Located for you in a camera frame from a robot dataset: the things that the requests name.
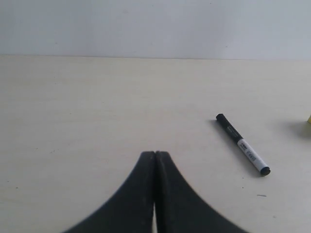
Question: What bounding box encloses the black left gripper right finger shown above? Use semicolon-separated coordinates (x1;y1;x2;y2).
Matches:
155;151;245;233

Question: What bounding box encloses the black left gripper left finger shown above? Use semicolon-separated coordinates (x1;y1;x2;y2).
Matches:
66;151;156;233

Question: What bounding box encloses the black and white marker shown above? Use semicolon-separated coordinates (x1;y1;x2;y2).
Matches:
216;114;271;176

